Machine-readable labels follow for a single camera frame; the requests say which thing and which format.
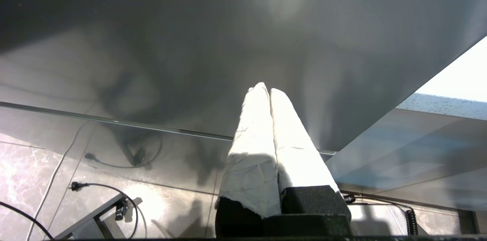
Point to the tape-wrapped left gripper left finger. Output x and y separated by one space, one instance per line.
251 165

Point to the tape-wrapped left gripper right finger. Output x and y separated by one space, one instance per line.
300 161

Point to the grey under-counter cabinet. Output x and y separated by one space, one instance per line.
411 149

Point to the grey metal frame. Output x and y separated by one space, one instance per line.
91 218

